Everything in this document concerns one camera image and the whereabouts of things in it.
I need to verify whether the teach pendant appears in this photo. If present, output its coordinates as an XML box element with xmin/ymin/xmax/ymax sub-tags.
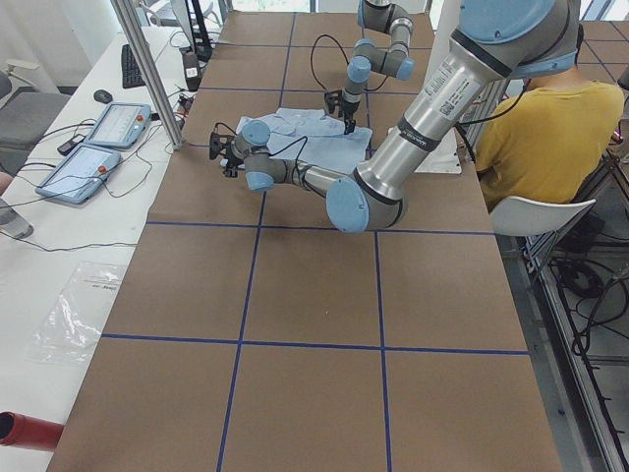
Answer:
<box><xmin>35</xmin><ymin>144</ymin><xmax>121</xmax><ymax>205</ymax></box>
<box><xmin>84</xmin><ymin>101</ymin><xmax>151</xmax><ymax>149</ymax></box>

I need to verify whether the aluminium frame post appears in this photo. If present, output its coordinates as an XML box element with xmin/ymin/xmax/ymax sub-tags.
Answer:
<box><xmin>110</xmin><ymin>0</ymin><xmax>184</xmax><ymax>150</ymax></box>

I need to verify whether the black computer keyboard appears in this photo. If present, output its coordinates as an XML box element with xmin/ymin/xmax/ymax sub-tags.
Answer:
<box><xmin>121</xmin><ymin>44</ymin><xmax>145</xmax><ymax>89</ymax></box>

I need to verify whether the lower teach pendant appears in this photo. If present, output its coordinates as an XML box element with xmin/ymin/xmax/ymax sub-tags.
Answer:
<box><xmin>35</xmin><ymin>144</ymin><xmax>121</xmax><ymax>205</ymax></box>

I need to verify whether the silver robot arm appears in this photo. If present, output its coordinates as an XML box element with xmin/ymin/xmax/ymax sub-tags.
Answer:
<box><xmin>209</xmin><ymin>1</ymin><xmax>580</xmax><ymax>233</ymax></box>
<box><xmin>324</xmin><ymin>0</ymin><xmax>415</xmax><ymax>135</ymax></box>

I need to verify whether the clear plastic bag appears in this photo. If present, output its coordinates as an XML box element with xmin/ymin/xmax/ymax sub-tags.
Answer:
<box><xmin>27</xmin><ymin>262</ymin><xmax>128</xmax><ymax>366</ymax></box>

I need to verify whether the white plastic chair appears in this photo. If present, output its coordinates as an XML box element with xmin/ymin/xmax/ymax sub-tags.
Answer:
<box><xmin>489</xmin><ymin>196</ymin><xmax>596</xmax><ymax>237</ymax></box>

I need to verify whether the grey office chair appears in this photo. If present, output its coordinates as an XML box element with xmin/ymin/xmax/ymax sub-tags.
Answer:
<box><xmin>1</xmin><ymin>59</ymin><xmax>71</xmax><ymax>176</ymax></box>

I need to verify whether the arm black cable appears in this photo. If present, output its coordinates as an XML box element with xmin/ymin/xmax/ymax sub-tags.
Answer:
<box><xmin>309</xmin><ymin>32</ymin><xmax>394</xmax><ymax>94</ymax></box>
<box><xmin>213</xmin><ymin>121</ymin><xmax>311</xmax><ymax>171</ymax></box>

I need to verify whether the black labelled box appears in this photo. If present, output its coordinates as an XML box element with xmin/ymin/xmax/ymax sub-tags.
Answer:
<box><xmin>180</xmin><ymin>48</ymin><xmax>202</xmax><ymax>91</ymax></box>

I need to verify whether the red fire extinguisher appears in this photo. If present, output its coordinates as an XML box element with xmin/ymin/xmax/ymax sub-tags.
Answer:
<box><xmin>1</xmin><ymin>411</ymin><xmax>64</xmax><ymax>452</ymax></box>

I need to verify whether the black computer mouse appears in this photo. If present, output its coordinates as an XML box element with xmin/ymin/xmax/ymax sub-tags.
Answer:
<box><xmin>93</xmin><ymin>89</ymin><xmax>113</xmax><ymax>104</ymax></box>

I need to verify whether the upper teach pendant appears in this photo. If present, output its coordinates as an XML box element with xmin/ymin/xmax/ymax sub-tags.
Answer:
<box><xmin>84</xmin><ymin>101</ymin><xmax>151</xmax><ymax>149</ymax></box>

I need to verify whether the person in yellow shirt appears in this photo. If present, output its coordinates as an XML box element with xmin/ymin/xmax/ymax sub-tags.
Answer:
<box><xmin>474</xmin><ymin>22</ymin><xmax>626</xmax><ymax>213</ymax></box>

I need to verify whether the light blue button shirt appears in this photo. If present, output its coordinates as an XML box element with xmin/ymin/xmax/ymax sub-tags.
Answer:
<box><xmin>258</xmin><ymin>108</ymin><xmax>372</xmax><ymax>174</ymax></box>

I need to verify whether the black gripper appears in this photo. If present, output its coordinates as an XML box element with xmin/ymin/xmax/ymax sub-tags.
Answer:
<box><xmin>208</xmin><ymin>125</ymin><xmax>244</xmax><ymax>178</ymax></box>
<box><xmin>324</xmin><ymin>89</ymin><xmax>360</xmax><ymax>135</ymax></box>

